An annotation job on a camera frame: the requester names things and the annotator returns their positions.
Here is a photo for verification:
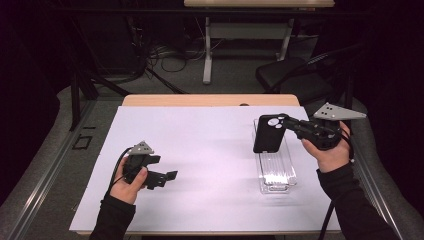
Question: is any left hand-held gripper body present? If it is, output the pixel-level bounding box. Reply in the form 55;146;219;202
122;140;167;191

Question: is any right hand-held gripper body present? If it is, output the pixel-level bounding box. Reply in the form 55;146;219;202
293;102;367;151

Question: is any clear plastic box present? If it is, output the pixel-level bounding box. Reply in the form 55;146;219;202
253;118;298;195

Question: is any person's right hand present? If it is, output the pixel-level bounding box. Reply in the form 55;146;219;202
301;122;353;174

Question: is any person's left hand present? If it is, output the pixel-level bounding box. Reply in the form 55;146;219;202
109;157;149;205

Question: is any white table sheet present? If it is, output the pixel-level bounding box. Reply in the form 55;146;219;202
69;105;343;233

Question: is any black folding chair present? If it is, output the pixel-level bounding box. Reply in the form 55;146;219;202
255;43;364;113

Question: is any wooden table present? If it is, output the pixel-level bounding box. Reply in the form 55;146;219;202
77;93;341;236

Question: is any black metal stand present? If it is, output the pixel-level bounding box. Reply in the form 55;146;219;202
68;66;131;132

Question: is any white-legged desk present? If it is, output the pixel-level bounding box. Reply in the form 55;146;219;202
183;0;336;85

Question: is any black horizontal bar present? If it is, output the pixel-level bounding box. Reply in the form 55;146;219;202
43;8;371;18

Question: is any left hand-held gripper cable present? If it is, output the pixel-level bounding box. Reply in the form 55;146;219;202
107;146;133;198

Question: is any hand-held gripper cable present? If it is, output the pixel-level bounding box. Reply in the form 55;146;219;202
318;128;355;240
107;146;133;198

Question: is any black metal post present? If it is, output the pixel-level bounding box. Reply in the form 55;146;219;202
343;73;355;111

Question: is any right hand-held gripper cable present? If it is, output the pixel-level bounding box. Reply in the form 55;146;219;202
318;128;355;240

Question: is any bundle of floor cables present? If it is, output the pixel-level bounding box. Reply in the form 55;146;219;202
146;16;228;73

